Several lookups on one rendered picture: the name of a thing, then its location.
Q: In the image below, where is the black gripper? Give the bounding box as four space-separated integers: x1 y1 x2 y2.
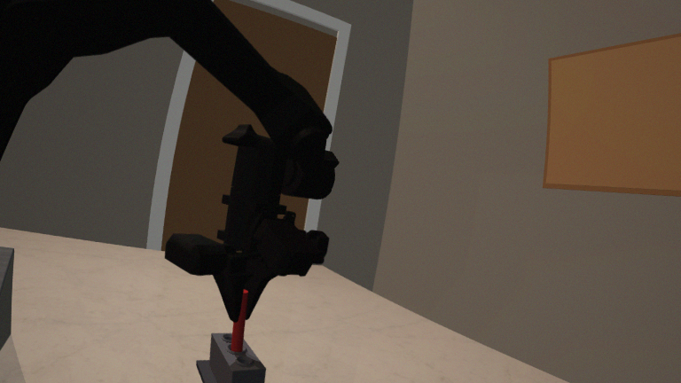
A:
165 187 286 323

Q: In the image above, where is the red peg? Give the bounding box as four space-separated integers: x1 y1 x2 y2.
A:
231 289 248 352

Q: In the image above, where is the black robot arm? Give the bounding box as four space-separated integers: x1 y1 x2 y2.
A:
0 0 339 277

